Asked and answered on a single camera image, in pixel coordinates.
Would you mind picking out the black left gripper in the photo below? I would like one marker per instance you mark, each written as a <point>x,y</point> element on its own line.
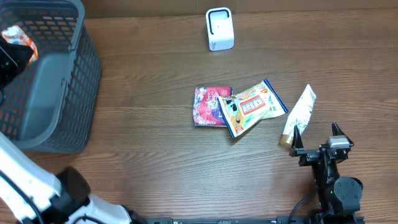
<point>15,60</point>

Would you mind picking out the white barcode scanner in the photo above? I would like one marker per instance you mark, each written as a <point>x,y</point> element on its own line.
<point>219,23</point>

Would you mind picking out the yellow orange snack bag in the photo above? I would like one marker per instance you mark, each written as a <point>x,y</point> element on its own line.
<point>243,110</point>

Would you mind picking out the white cosmetic tube gold cap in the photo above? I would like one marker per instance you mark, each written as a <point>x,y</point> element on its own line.
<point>299,116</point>

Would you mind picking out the red purple snack packet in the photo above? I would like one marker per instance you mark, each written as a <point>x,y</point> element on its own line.
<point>206,109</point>

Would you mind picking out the grey plastic mesh basket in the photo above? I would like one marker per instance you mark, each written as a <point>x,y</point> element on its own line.
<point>49,107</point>

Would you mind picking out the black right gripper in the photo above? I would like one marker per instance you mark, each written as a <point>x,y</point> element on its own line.
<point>308,156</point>

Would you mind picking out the orange Kleenex tissue pack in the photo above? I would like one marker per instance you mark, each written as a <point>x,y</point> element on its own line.
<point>15,35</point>

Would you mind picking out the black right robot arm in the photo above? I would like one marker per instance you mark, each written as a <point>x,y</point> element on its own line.
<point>339,197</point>

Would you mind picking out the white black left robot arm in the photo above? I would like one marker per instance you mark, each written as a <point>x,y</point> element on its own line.
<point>37,196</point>

